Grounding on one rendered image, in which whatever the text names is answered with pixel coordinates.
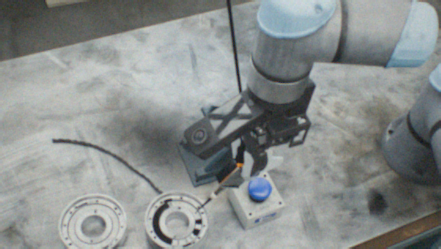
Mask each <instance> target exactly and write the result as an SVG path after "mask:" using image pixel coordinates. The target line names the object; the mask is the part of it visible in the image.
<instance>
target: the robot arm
mask: <svg viewBox="0 0 441 249"><path fill-rule="evenodd" d="M438 32H439V21H438V16H437V14H436V11H435V9H434V8H433V7H432V6H430V5H429V4H428V3H427V2H418V1H417V0H411V1H408V0H261V5H260V7H259V9H258V25H257V28H256V32H255V37H254V44H253V47H252V52H251V56H250V63H249V67H248V71H247V75H246V90H244V91H242V92H241V93H240V94H237V95H236V96H235V97H233V98H231V99H230V100H228V101H227V102H226V103H224V104H223V105H222V106H220V107H218V108H217V109H215V110H213V111H211V112H210V113H208V114H207V115H206V116H204V117H203V118H202V119H200V120H199V121H197V122H195V123H194V124H193V125H191V126H189V127H188V128H186V129H185V130H184V137H185V139H186V141H187V143H188V145H189V147H190V149H191V153H192V154H193V155H194V156H196V157H197V158H201V159H202V160H206V159H207V158H210V157H212V156H213V155H215V154H216V153H217V152H219V151H221V150H223V149H224V148H225V147H226V146H227V145H229V144H230V143H231V144H232V152H233V158H241V159H244V165H243V171H242V172H241V173H240V175H241V177H242V178H243V179H244V180H245V181H252V180H255V179H256V178H257V177H258V176H259V174H263V173H265V172H267V171H269V170H271V169H274V168H276V167H277V166H279V165H280V164H281V163H282V162H283V158H282V157H273V156H272V155H273V150H272V148H270V147H274V146H275V147H276V146H279V145H282V144H285V143H288V142H290V144H289V148H291V147H296V146H298V145H301V144H304V142H305V141H306V137H307V135H308V131H309V127H310V125H311V124H312V123H311V122H310V120H309V118H308V115H307V110H308V106H309V103H310V100H311V98H312V96H313V93H314V91H315V88H316V84H315V83H314V82H313V80H312V79H311V78H309V75H310V73H311V70H312V67H313V63H314V62H322V63H332V64H344V65H364V66H375V67H384V68H385V69H389V68H417V67H420V66H422V65H423V64H424V63H425V62H426V61H427V60H428V59H429V57H430V55H431V53H433V50H434V49H435V45H436V41H437V37H438ZM298 118H301V120H302V119H305V120H306V122H305V123H302V124H298V123H299V120H298ZM304 130H305V133H304V136H303V137H302V139H300V140H296V141H294V139H295V137H297V136H298V135H299V132H301V131H304ZM381 147H382V151H383V154H384V157H385V159H386V161H387V162H388V164H389V165H390V167H391V168H392V169H393V170H394V171H395V172H396V173H397V174H398V175H399V176H401V177H402V178H404V179H406V180H408V181H409V182H411V183H415V184H420V185H424V186H438V185H441V62H440V63H439V66H438V67H437V69H436V70H435V71H434V72H432V73H431V74H430V76H429V80H428V82H427V83H426V84H425V86H424V88H423V89H422V91H421V92H420V94H419V95H418V96H417V98H416V100H415V102H414V103H413V105H412V106H411V109H410V110H408V111H407V112H405V113H404V114H402V115H401V116H399V117H397V118H396V119H394V120H393V121H392V122H391V123H390V124H389V125H388V126H387V129H386V131H385V133H384V135H383V138H382V142H381ZM246 149H247V151H246Z"/></svg>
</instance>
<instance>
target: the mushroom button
mask: <svg viewBox="0 0 441 249"><path fill-rule="evenodd" d="M247 191H248V192H249V194H250V195H251V196H252V197H253V198H255V199H257V200H263V199H267V198H268V197H269V196H270V195H271V193H272V185H271V184H270V182H269V181H268V180H267V179H265V178H264V177H257V178H256V179H255V180H252V181H250V182H249V184H248V187H247Z"/></svg>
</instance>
